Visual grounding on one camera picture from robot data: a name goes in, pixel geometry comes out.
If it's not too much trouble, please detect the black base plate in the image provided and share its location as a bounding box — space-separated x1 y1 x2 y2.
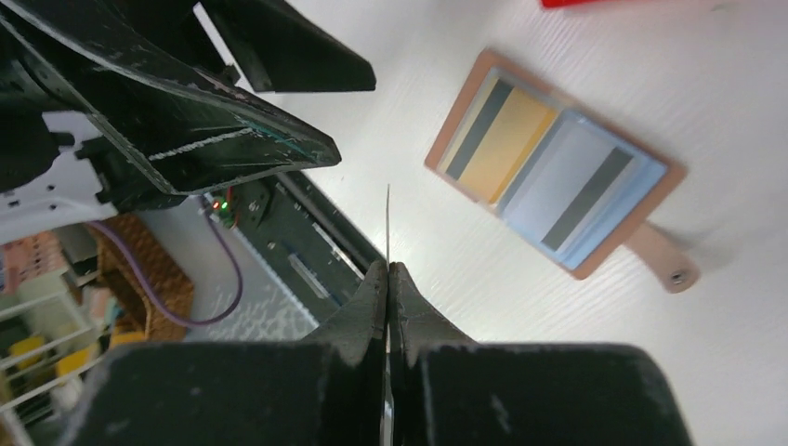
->
208 172 383 321

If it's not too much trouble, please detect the red plastic bin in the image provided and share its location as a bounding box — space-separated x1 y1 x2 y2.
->
540 0 604 9

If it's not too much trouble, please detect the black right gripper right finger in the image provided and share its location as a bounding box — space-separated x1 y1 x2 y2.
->
388 262 691 445

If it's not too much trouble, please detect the tan leather card holder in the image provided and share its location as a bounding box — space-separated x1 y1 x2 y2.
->
425 48 701 294

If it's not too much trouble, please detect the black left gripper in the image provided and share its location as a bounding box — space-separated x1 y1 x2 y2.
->
1 1 341 213

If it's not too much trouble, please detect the gold credit card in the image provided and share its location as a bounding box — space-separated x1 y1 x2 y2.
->
385 183 390 269
436 76 559 204

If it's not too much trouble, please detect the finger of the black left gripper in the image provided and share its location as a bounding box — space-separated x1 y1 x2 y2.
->
202 0 376 93

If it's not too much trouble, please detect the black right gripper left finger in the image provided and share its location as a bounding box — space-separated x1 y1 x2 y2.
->
61 261 387 445

